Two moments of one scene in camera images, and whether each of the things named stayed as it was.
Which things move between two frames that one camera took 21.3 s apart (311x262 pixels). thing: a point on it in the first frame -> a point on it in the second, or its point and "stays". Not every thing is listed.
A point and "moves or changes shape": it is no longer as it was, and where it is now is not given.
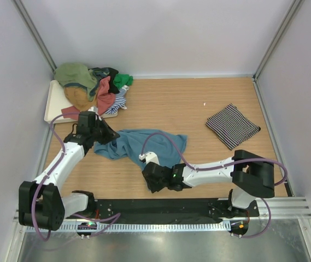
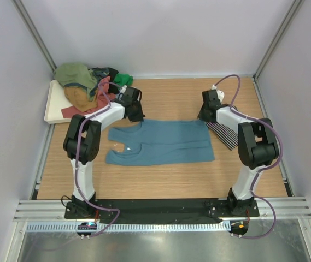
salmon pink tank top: (105, 97) stays
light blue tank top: (129, 144) moves or changes shape
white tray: (56, 101) stays
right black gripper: (153, 187) -> (200, 115)
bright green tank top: (121, 79) stays
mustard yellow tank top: (78, 97) stays
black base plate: (175, 210) stays
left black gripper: (110, 134) -> (139, 118)
